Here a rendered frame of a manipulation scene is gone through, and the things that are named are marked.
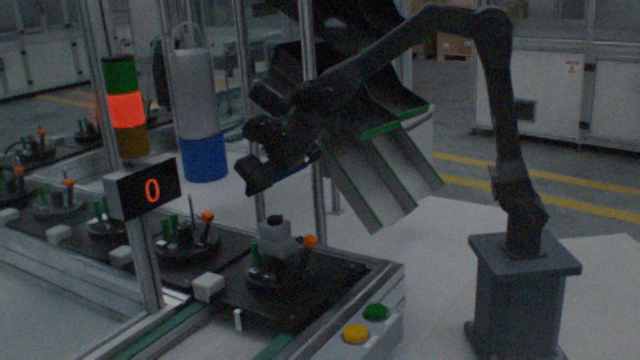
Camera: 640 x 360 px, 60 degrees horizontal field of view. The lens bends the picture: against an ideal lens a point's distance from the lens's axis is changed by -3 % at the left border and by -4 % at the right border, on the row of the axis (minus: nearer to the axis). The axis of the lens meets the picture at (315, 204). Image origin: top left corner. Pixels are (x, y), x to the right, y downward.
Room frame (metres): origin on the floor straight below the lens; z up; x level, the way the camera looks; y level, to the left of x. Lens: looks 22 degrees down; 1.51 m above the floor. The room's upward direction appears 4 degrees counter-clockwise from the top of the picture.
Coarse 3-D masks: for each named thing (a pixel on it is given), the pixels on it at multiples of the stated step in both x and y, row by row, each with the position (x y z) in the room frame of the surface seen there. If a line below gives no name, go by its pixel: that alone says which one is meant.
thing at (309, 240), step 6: (300, 240) 0.92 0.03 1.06; (306, 240) 0.90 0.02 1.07; (312, 240) 0.90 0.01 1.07; (306, 246) 0.91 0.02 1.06; (312, 246) 0.90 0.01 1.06; (306, 252) 0.91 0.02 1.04; (300, 258) 0.92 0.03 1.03; (306, 258) 0.91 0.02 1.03; (300, 264) 0.92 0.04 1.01; (306, 264) 0.92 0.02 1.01; (300, 270) 0.92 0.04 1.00
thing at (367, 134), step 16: (288, 48) 1.27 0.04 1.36; (320, 48) 1.32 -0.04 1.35; (272, 64) 1.25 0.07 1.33; (288, 64) 1.22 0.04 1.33; (320, 64) 1.32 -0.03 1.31; (352, 96) 1.25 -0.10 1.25; (368, 96) 1.22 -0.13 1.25; (336, 112) 1.17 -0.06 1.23; (352, 112) 1.18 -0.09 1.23; (368, 112) 1.20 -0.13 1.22; (384, 112) 1.19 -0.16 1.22; (352, 128) 1.09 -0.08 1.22; (368, 128) 1.14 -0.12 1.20; (384, 128) 1.13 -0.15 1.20
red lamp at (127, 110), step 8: (112, 96) 0.85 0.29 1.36; (120, 96) 0.85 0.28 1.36; (128, 96) 0.85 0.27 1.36; (136, 96) 0.86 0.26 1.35; (112, 104) 0.85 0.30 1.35; (120, 104) 0.85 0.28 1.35; (128, 104) 0.85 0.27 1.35; (136, 104) 0.86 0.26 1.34; (112, 112) 0.85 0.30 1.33; (120, 112) 0.85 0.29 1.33; (128, 112) 0.85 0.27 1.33; (136, 112) 0.85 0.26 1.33; (112, 120) 0.85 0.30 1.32; (120, 120) 0.85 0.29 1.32; (128, 120) 0.85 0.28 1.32; (136, 120) 0.85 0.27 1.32; (144, 120) 0.87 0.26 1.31
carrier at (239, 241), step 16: (192, 208) 1.16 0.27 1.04; (176, 224) 1.14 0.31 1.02; (192, 224) 1.16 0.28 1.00; (160, 240) 1.08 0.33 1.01; (176, 240) 1.11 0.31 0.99; (192, 240) 1.10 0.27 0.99; (208, 240) 1.09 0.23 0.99; (224, 240) 1.14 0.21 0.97; (240, 240) 1.13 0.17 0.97; (160, 256) 1.05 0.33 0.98; (176, 256) 1.04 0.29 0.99; (192, 256) 1.04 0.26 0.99; (208, 256) 1.06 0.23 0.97; (224, 256) 1.06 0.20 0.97; (240, 256) 1.06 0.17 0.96; (160, 272) 1.01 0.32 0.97; (176, 272) 1.00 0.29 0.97; (192, 272) 1.00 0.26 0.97; (176, 288) 0.96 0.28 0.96; (192, 288) 0.95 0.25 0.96
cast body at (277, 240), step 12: (276, 216) 0.96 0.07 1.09; (264, 228) 0.94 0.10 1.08; (276, 228) 0.93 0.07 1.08; (288, 228) 0.96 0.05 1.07; (264, 240) 0.95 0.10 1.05; (276, 240) 0.93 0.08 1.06; (288, 240) 0.94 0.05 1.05; (264, 252) 0.95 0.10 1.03; (276, 252) 0.93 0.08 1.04; (288, 252) 0.93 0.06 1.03
